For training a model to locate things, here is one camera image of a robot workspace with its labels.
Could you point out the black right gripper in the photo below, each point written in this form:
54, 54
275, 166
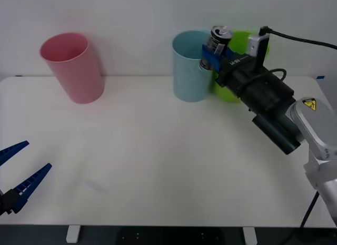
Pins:
234, 71

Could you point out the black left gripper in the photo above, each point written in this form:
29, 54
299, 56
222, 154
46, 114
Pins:
2, 203

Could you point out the dark grey drink can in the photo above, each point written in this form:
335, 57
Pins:
217, 42

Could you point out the silver and black right arm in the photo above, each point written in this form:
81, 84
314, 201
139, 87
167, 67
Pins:
271, 94

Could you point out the green plastic waste bin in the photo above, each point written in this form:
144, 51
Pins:
223, 93

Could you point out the pale blue plastic waste bin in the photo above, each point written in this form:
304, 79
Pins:
187, 79

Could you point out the white table leg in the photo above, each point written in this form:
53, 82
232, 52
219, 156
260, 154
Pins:
72, 234
249, 235

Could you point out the pink plastic waste bin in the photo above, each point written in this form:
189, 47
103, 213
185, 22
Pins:
76, 79

